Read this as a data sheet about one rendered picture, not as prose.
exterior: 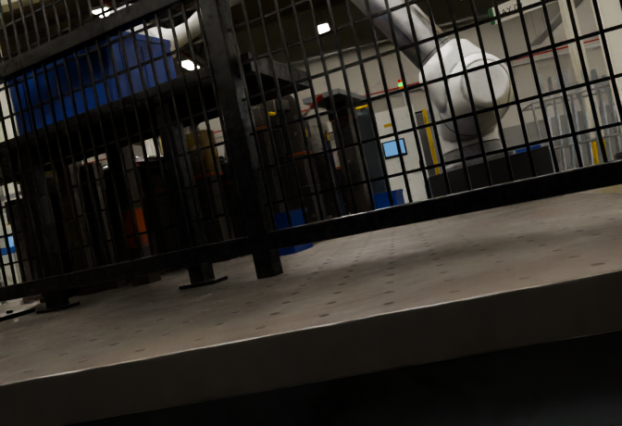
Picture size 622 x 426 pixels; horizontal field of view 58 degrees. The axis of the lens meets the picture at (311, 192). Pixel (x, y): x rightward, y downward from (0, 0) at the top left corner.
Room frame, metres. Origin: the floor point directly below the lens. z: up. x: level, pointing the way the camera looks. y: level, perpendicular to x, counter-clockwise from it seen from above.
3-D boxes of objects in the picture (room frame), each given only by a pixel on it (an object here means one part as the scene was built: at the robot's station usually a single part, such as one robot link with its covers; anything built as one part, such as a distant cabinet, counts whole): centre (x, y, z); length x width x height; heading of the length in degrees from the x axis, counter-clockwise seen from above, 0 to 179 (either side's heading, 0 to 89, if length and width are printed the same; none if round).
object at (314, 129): (2.24, -0.08, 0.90); 0.13 x 0.08 x 0.41; 66
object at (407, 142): (8.55, -1.38, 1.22); 0.80 x 0.54 x 2.45; 82
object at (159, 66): (1.09, 0.37, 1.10); 0.30 x 0.17 x 0.13; 58
